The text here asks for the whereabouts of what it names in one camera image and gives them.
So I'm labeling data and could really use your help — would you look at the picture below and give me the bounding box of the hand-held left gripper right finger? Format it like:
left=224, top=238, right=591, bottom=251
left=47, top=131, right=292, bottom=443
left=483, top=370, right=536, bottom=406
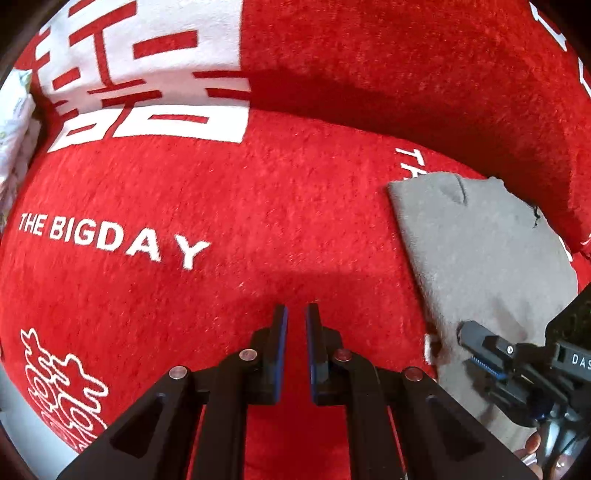
left=305, top=303, right=540, bottom=480

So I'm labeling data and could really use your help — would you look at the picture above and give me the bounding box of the person's right hand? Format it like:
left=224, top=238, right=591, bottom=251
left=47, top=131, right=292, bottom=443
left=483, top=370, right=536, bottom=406
left=513, top=430, right=575, bottom=480

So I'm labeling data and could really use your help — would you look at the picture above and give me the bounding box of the grey small garment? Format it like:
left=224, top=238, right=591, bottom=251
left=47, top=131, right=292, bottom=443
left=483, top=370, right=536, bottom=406
left=387, top=172, right=581, bottom=457

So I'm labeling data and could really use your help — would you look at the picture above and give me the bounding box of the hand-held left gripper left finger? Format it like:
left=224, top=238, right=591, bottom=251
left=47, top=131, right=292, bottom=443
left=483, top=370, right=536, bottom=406
left=58, top=304, right=291, bottom=480

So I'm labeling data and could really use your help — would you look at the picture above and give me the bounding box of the red blanket with white print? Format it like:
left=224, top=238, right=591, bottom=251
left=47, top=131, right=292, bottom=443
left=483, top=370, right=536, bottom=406
left=0, top=0, right=591, bottom=480

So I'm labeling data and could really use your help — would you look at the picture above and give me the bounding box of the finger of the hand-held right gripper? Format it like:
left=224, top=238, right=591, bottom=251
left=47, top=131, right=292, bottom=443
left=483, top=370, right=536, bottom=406
left=465, top=356, right=511, bottom=385
left=456, top=320, right=520, bottom=358

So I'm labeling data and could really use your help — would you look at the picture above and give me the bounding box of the white patterned pack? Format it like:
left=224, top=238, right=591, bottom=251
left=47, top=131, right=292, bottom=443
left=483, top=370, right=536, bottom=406
left=0, top=68, right=37, bottom=222

